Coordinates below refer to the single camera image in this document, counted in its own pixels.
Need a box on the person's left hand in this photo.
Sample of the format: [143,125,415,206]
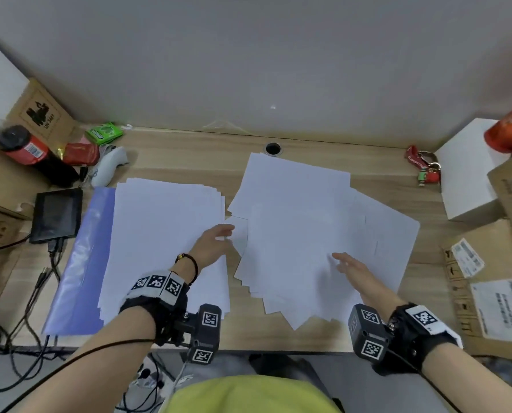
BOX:
[189,223,236,272]

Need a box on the person's right hand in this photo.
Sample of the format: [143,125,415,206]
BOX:
[331,252,406,320]

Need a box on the tidy white paper stack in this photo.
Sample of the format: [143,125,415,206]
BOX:
[98,177,231,325]

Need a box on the pile of white papers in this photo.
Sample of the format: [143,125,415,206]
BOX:
[226,152,421,332]

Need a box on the blue plastic folder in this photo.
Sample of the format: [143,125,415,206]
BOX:
[42,186,117,336]

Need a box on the person's left forearm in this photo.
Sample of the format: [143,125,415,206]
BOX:
[19,307,158,413]

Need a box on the person's right forearm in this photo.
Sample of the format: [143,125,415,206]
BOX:
[421,341,512,413]

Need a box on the person's yellow shirt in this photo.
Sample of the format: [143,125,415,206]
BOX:
[161,375,341,413]

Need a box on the clear tape piece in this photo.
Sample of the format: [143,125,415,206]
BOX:
[202,119,253,135]

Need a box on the white handheld controller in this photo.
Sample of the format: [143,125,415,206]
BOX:
[91,146,130,189]

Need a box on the flat cardboard box with labels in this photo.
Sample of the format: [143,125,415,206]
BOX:
[441,219,512,364]

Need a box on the small white box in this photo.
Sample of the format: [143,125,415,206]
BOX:
[435,118,512,222]

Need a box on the white power strip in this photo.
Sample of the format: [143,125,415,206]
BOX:
[129,363,170,399]

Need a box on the green gum packet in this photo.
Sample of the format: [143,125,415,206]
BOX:
[85,122,124,146]

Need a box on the small black tablet screen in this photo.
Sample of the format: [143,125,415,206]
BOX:
[29,188,84,244]

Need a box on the red snack packet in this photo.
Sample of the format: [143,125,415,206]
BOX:
[62,142,100,167]

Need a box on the red can with black lid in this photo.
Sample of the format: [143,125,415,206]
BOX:
[0,124,50,165]

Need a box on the brown box with white top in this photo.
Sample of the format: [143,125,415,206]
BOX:
[0,32,78,220]

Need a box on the black bead bracelet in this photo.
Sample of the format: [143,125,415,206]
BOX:
[174,252,200,287]

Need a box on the black wrist camera with markers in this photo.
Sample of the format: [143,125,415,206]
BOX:
[348,303,464,377]
[119,270,222,365]

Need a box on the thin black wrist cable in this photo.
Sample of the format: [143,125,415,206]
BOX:
[2,338,192,413]
[387,348,463,413]

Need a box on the red keychain with green charm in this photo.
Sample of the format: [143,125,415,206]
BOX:
[404,145,442,188]

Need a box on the white coiled cable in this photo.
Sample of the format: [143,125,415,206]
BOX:
[82,143,117,184]

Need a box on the black tablet cable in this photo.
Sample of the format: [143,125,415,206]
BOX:
[47,238,67,280]

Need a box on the black cable bundle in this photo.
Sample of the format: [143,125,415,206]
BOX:
[0,236,65,392]

